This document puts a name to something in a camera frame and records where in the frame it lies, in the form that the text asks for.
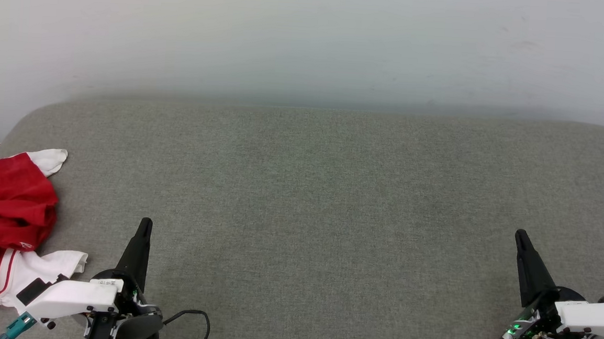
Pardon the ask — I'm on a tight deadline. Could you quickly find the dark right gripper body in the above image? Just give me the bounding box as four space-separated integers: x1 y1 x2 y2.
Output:
499 284 602 339

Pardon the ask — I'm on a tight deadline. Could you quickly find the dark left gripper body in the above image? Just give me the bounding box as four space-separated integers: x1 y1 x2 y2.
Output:
85 268 166 339

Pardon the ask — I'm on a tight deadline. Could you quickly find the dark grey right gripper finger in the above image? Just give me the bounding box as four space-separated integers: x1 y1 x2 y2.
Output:
510 229 562 310

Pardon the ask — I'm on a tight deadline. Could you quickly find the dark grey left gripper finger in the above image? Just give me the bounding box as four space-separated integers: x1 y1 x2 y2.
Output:
114 216 154 293

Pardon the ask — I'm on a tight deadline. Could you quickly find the red and white t-shirt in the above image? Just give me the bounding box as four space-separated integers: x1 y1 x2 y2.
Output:
0 145 95 317

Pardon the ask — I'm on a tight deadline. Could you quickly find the grey fabric sofa seat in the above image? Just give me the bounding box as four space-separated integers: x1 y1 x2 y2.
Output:
0 87 604 339

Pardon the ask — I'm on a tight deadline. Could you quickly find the thin black cable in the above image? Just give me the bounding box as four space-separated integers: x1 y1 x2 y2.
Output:
161 308 213 339

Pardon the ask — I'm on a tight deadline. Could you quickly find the black cable with teal plug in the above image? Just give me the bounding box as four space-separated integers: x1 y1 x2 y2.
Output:
0 310 38 339

